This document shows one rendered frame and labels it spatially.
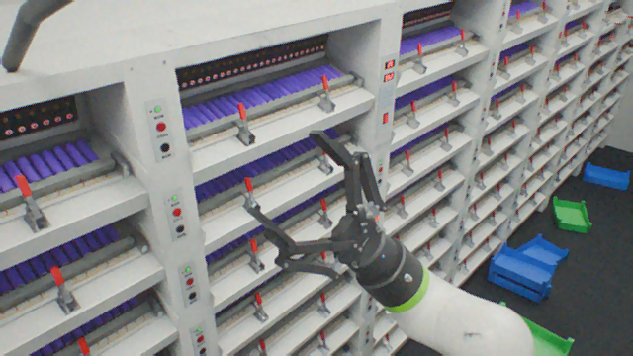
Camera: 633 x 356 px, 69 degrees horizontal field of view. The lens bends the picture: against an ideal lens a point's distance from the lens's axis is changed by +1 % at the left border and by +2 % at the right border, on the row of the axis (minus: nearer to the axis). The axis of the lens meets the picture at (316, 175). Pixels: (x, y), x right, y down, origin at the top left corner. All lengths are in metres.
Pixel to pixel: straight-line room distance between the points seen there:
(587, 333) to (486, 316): 2.21
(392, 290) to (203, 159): 0.49
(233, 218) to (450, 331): 0.60
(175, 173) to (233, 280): 0.40
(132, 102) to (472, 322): 0.64
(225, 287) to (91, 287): 0.34
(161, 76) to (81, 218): 0.28
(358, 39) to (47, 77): 0.82
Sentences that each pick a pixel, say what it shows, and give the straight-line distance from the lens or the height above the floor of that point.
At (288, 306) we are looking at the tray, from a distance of 1.42.
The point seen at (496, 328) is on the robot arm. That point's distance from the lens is 0.68.
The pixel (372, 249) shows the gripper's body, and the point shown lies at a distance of 0.67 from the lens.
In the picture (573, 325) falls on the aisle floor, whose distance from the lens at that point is 2.89.
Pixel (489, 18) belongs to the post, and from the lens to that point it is 1.91.
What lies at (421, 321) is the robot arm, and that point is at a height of 1.36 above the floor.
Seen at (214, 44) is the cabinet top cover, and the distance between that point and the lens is 0.91.
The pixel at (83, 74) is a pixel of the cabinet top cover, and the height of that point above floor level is 1.69.
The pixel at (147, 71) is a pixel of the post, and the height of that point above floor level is 1.67.
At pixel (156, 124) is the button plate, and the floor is 1.57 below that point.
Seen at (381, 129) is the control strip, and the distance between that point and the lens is 1.39.
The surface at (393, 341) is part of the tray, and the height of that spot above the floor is 0.15.
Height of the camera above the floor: 1.91
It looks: 30 degrees down
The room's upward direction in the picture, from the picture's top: straight up
